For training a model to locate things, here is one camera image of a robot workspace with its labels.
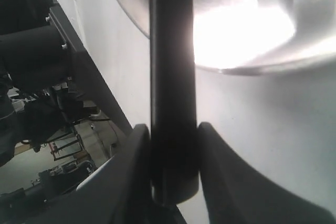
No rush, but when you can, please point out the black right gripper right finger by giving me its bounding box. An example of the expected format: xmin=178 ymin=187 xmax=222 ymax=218
xmin=197 ymin=122 xmax=335 ymax=223

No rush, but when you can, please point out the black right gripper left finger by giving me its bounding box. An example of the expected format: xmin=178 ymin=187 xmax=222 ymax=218
xmin=44 ymin=124 xmax=186 ymax=223

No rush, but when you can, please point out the black kitchen knife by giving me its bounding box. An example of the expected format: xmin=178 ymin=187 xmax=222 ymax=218
xmin=150 ymin=0 xmax=198 ymax=206

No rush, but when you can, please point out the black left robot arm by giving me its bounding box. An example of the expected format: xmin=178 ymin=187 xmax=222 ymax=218
xmin=1 ymin=0 xmax=90 ymax=165

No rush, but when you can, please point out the round steel plate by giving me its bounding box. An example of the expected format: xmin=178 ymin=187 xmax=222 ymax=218
xmin=117 ymin=0 xmax=335 ymax=76

